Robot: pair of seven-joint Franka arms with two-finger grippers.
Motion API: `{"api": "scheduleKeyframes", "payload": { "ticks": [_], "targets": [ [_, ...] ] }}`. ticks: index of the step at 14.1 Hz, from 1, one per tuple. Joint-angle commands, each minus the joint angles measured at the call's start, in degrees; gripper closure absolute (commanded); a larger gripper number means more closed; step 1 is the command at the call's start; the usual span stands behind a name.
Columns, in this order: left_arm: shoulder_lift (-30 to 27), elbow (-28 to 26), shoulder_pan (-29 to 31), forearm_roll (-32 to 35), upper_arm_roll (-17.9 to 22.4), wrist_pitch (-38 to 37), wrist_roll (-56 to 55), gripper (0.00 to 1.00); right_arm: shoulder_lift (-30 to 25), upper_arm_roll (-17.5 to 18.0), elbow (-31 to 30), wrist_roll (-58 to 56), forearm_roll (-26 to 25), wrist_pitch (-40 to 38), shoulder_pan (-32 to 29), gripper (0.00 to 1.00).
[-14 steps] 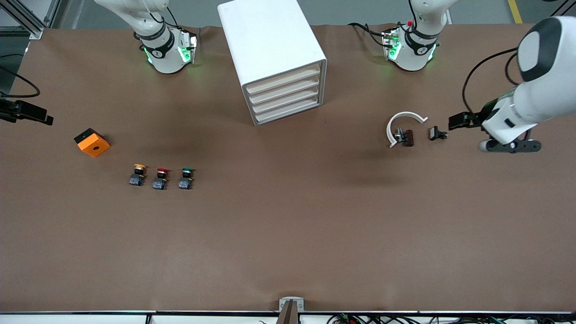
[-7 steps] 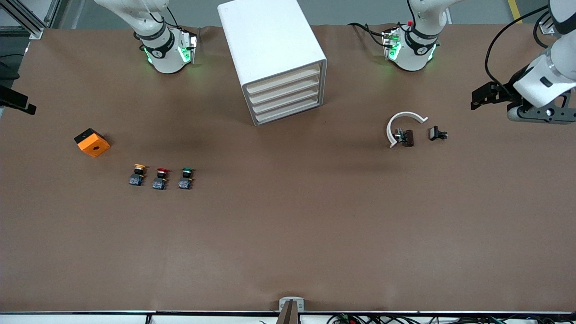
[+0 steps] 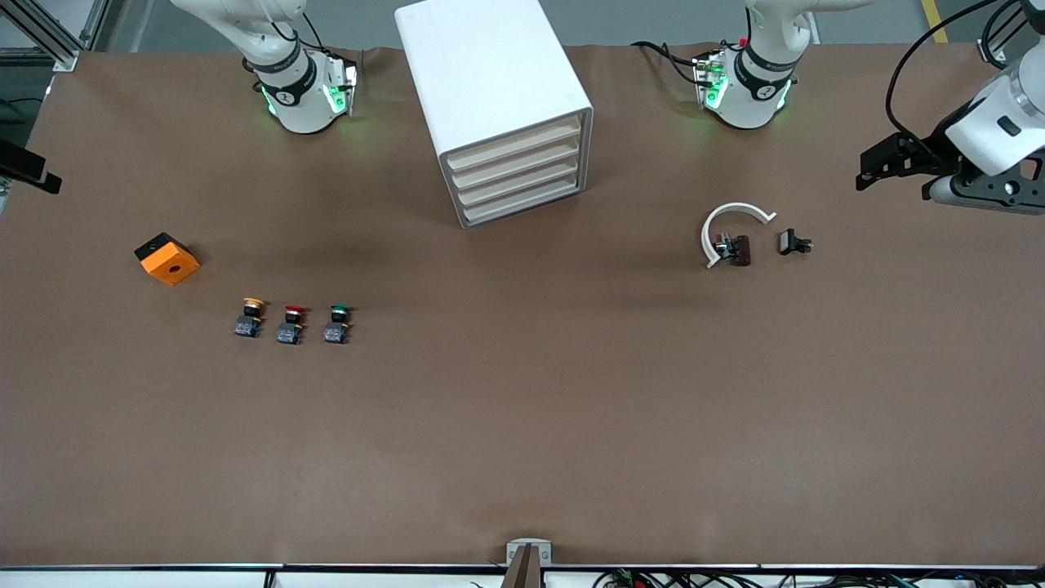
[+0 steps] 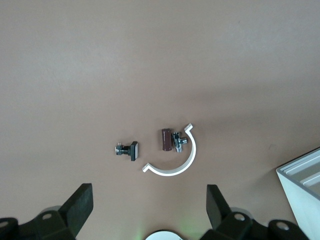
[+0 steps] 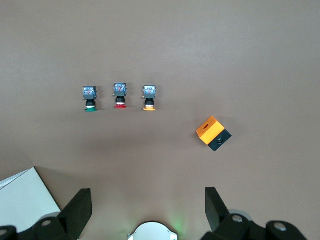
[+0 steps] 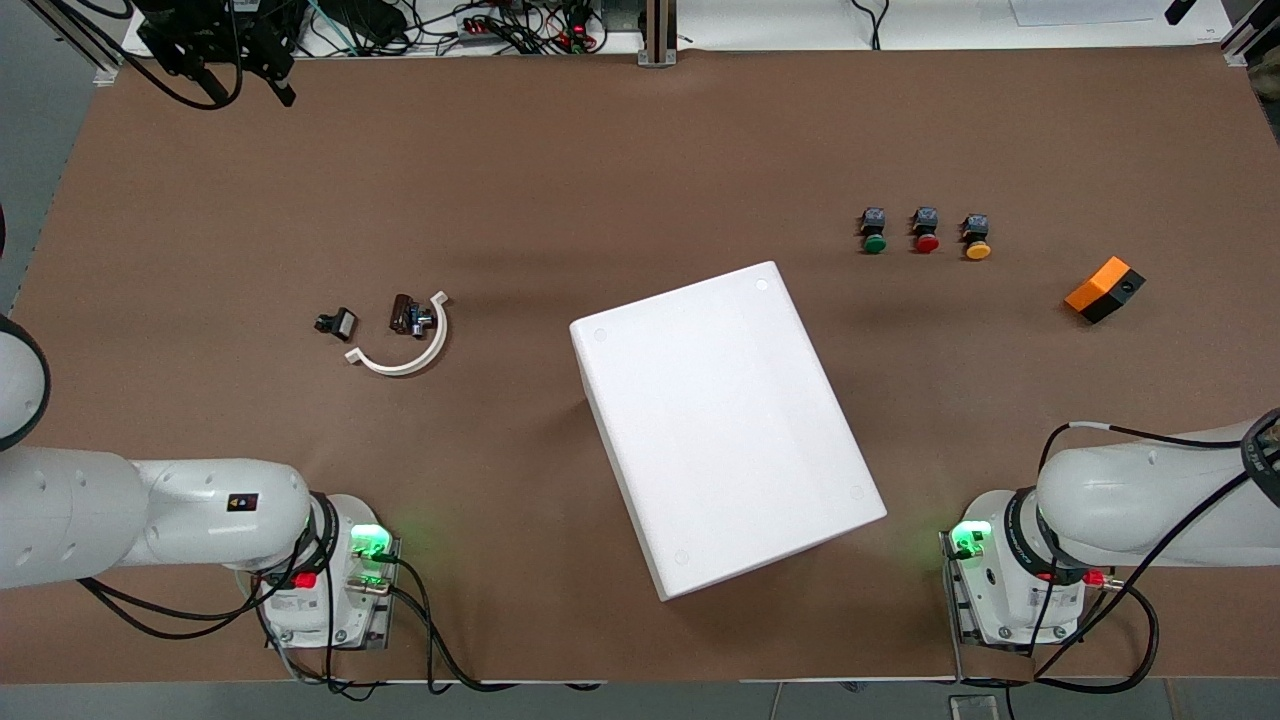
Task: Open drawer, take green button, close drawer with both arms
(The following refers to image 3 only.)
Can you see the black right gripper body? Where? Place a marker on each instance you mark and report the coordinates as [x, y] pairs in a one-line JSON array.
[[18, 162]]

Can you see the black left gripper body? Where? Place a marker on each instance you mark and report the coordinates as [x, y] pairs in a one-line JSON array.
[[933, 147]]

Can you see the green push button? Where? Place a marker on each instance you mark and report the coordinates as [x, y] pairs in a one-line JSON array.
[[335, 332]]

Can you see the pale plastic drawer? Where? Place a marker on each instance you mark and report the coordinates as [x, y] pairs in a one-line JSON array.
[[522, 201], [519, 183], [514, 144], [516, 164]]

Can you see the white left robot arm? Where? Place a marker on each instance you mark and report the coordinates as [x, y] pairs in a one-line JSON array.
[[751, 106]]

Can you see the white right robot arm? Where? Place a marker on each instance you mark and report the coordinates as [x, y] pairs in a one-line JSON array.
[[298, 110]]

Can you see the yellow push button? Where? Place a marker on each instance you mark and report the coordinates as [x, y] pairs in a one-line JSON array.
[[247, 327]]

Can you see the red push button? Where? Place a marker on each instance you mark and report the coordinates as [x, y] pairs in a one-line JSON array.
[[288, 332]]

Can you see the white drawer cabinet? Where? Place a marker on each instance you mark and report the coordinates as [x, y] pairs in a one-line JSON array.
[[482, 73]]

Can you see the small black component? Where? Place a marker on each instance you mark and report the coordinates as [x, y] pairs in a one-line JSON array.
[[788, 242]]

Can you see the white curved plastic part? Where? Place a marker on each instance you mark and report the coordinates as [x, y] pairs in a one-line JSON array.
[[737, 207]]

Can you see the orange box with hole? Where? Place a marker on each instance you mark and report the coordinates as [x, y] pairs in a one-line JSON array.
[[171, 265]]

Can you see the brown paper table cover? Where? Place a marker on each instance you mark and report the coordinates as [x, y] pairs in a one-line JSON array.
[[522, 425]]

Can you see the aluminium frame post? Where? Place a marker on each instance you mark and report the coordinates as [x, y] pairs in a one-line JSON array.
[[992, 51], [61, 59]]

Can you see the white table edge frame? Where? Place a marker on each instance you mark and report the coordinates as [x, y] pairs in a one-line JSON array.
[[122, 580]]

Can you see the grey metal bracket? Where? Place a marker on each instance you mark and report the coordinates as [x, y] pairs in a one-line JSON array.
[[529, 545]]

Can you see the brown camera post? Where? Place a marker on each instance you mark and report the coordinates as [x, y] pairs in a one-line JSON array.
[[524, 572]]

